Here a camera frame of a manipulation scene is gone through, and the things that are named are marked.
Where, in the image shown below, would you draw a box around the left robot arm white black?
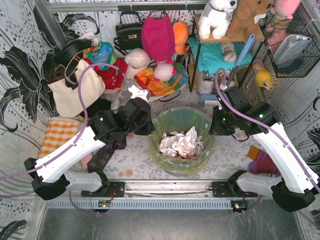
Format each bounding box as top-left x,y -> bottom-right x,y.
24,97 -> 155,201

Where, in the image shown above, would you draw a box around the black leather handbag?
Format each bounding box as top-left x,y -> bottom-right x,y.
113,11 -> 144,52

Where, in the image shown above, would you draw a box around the aluminium rail base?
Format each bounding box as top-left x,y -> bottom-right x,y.
46,179 -> 258,213

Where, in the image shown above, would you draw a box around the blue lint roller mop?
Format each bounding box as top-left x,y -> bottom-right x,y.
199,33 -> 256,106

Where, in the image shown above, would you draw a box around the pink plush toy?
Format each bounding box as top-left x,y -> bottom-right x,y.
266,0 -> 301,32

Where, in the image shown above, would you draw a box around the yellow translucent trash bag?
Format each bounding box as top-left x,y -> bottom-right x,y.
148,107 -> 215,176

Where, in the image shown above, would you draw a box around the pink round plush head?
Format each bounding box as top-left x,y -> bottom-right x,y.
153,61 -> 177,82

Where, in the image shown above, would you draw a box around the dark floral necktie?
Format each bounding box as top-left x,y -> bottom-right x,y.
87,136 -> 127,173

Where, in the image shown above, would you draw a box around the white plush bear red clothes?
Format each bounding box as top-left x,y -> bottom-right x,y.
96,48 -> 151,90

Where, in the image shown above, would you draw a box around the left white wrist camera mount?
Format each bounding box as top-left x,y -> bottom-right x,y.
128,85 -> 151,103

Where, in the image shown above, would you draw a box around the colorful rainbow cloth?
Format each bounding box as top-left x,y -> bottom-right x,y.
82,41 -> 117,65

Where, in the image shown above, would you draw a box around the orange plush toy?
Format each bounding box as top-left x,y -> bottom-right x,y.
172,21 -> 189,55

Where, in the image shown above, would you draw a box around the yellow plush duck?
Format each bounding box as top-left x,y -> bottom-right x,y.
251,58 -> 272,91

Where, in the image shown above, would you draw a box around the brown teddy bear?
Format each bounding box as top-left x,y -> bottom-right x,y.
225,0 -> 274,39

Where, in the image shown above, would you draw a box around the black wire basket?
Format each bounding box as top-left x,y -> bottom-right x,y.
260,12 -> 320,78

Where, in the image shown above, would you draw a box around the white plush dog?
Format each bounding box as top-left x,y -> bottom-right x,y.
198,0 -> 238,40

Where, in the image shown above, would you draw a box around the purple orange sock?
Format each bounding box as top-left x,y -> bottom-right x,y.
247,145 -> 280,175

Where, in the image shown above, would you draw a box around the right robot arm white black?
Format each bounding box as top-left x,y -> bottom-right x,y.
209,86 -> 320,212

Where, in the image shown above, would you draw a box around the black metal shelf rack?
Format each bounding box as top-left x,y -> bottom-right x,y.
187,14 -> 265,93

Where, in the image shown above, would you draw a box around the orange white checkered towel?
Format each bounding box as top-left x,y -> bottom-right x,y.
38,117 -> 83,159

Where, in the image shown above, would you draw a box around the silver foil pouch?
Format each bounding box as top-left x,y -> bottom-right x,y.
273,34 -> 312,65

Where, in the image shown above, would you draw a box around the purple cable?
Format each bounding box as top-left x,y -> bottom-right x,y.
0,62 -> 132,198
214,67 -> 320,230

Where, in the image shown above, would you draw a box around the crumpled white red paper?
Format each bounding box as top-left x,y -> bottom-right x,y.
159,126 -> 204,160

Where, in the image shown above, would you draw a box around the grey patterned rolled cloth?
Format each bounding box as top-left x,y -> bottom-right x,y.
220,42 -> 237,63

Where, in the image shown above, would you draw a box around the white sneaker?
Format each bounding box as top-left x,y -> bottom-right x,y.
198,72 -> 215,94

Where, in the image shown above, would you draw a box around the cream canvas tote bag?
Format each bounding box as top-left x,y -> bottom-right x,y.
48,68 -> 105,118

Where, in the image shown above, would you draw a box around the orange striped cloth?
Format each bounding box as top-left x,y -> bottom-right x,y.
134,67 -> 189,97

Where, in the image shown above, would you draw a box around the teal folded cloth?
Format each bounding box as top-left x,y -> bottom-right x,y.
187,37 -> 253,74

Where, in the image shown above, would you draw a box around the pink fuzzy cloth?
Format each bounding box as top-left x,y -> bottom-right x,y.
80,153 -> 93,170

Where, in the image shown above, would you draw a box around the magenta knitted bag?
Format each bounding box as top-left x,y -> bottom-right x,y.
141,15 -> 175,61

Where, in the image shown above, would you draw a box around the black round hat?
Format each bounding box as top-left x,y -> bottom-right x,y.
55,39 -> 92,66

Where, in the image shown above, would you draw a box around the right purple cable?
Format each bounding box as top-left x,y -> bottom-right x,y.
214,67 -> 320,230

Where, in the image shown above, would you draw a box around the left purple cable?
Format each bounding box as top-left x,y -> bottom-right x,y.
0,62 -> 132,198

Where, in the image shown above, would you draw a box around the teal plastic trash bin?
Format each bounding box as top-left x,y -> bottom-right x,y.
162,165 -> 202,177

